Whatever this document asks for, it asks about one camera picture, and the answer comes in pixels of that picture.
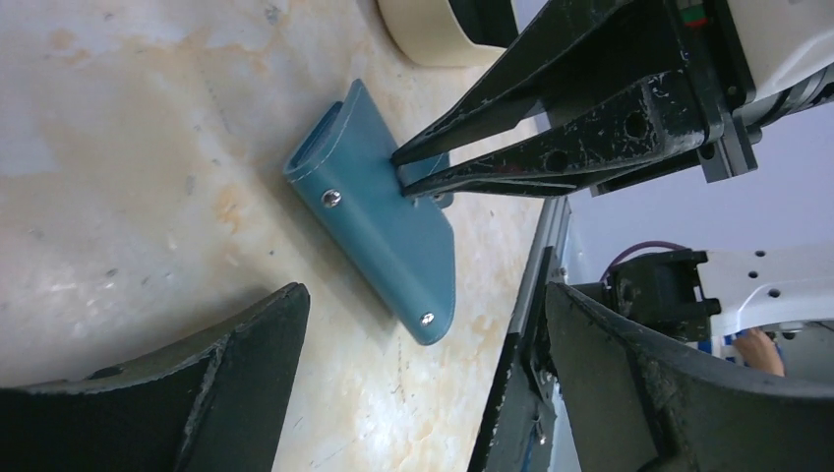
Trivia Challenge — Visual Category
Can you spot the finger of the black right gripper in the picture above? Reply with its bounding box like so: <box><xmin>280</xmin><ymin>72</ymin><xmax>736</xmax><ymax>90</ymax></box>
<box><xmin>391</xmin><ymin>1</ymin><xmax>676</xmax><ymax>165</ymax></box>

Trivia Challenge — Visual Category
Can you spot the aluminium frame rail front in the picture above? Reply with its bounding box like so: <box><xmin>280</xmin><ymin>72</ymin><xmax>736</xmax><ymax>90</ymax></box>
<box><xmin>507</xmin><ymin>197</ymin><xmax>570</xmax><ymax>334</ymax></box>

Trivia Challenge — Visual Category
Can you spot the blue card holder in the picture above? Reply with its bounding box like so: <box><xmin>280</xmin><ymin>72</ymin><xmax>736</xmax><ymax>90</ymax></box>
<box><xmin>282</xmin><ymin>79</ymin><xmax>456</xmax><ymax>345</ymax></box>

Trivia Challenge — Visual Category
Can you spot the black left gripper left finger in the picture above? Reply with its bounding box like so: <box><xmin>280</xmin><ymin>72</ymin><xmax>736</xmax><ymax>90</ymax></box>
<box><xmin>1</xmin><ymin>282</ymin><xmax>310</xmax><ymax>471</ymax></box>

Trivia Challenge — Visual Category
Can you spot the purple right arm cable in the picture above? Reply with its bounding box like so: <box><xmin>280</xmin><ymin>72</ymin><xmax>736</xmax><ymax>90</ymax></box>
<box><xmin>599</xmin><ymin>241</ymin><xmax>688</xmax><ymax>281</ymax></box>

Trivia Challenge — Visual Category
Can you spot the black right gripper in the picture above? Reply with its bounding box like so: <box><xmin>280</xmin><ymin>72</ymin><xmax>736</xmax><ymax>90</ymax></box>
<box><xmin>398</xmin><ymin>0</ymin><xmax>834</xmax><ymax>200</ymax></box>

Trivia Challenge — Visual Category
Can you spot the gold oval tray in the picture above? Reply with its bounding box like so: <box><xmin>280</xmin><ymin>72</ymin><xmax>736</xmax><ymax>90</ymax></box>
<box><xmin>377</xmin><ymin>0</ymin><xmax>519</xmax><ymax>68</ymax></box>

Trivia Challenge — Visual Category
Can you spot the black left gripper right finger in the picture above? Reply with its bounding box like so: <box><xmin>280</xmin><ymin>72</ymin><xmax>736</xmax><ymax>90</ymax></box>
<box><xmin>545</xmin><ymin>282</ymin><xmax>833</xmax><ymax>471</ymax></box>

